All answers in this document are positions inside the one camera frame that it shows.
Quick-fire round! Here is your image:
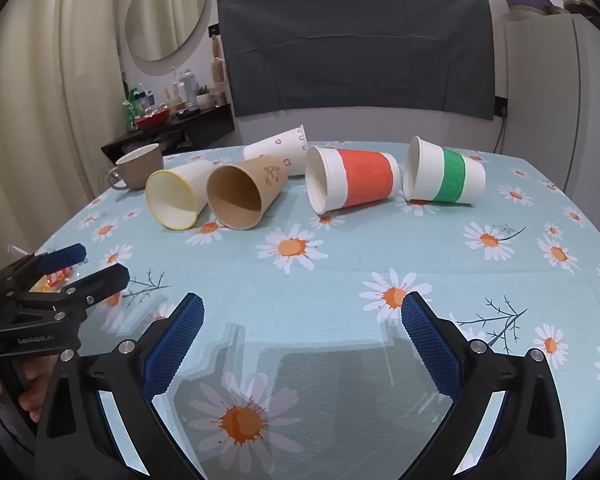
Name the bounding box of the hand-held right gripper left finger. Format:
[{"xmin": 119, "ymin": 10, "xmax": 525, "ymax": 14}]
[{"xmin": 35, "ymin": 292, "xmax": 206, "ymax": 480}]

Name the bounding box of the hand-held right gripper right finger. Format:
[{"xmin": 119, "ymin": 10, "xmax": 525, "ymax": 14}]
[{"xmin": 400, "ymin": 291, "xmax": 568, "ymax": 480}]

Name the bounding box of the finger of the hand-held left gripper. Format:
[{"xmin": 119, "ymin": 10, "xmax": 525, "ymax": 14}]
[
  {"xmin": 11, "ymin": 264, "xmax": 131, "ymax": 326},
  {"xmin": 0, "ymin": 243, "xmax": 87, "ymax": 297}
]

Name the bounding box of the white cup with yellow rim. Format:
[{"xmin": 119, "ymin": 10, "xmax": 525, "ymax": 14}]
[{"xmin": 145, "ymin": 159, "xmax": 216, "ymax": 232}]

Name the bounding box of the brown paper cup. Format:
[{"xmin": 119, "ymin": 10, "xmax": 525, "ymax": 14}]
[{"xmin": 206, "ymin": 156, "xmax": 290, "ymax": 231}]

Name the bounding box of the white cup with green band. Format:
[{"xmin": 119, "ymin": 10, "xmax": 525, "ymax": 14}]
[{"xmin": 403, "ymin": 136, "xmax": 486, "ymax": 207}]

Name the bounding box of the white cup with red band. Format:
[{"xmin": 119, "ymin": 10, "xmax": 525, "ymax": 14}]
[{"xmin": 305, "ymin": 146, "xmax": 400, "ymax": 216}]

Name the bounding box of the white cup with pink hearts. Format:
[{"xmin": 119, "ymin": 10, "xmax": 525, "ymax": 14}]
[{"xmin": 243, "ymin": 125, "xmax": 309, "ymax": 177}]

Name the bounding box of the person's left hand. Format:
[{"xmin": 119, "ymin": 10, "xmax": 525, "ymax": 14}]
[{"xmin": 0, "ymin": 359, "xmax": 48, "ymax": 423}]

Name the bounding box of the beige ceramic mug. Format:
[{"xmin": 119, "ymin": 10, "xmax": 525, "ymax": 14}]
[{"xmin": 107, "ymin": 143, "xmax": 165, "ymax": 191}]

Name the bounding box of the light blue daisy tablecloth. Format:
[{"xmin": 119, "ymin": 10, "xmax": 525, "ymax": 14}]
[{"xmin": 0, "ymin": 140, "xmax": 600, "ymax": 480}]

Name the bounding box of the green bottle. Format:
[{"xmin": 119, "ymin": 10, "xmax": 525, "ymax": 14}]
[{"xmin": 124, "ymin": 89, "xmax": 142, "ymax": 133}]

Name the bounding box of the red bowl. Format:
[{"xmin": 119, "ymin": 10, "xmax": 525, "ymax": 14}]
[{"xmin": 136, "ymin": 109, "xmax": 172, "ymax": 132}]

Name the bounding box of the cream curtain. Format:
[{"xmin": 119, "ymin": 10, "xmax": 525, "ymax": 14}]
[{"xmin": 0, "ymin": 0, "xmax": 127, "ymax": 261}]

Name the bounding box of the wooden brush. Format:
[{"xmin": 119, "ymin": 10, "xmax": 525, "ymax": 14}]
[{"xmin": 211, "ymin": 35, "xmax": 226, "ymax": 84}]

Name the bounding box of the white refrigerator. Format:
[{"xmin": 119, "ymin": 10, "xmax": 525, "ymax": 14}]
[{"xmin": 504, "ymin": 12, "xmax": 600, "ymax": 241}]

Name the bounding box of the dark grey cloth cover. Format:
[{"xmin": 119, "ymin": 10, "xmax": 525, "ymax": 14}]
[{"xmin": 216, "ymin": 0, "xmax": 496, "ymax": 122}]

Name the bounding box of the black wall shelf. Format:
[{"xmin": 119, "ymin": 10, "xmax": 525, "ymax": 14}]
[{"xmin": 101, "ymin": 104, "xmax": 235, "ymax": 162}]

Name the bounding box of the oval wall mirror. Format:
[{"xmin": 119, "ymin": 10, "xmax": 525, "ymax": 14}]
[{"xmin": 125, "ymin": 0, "xmax": 207, "ymax": 62}]

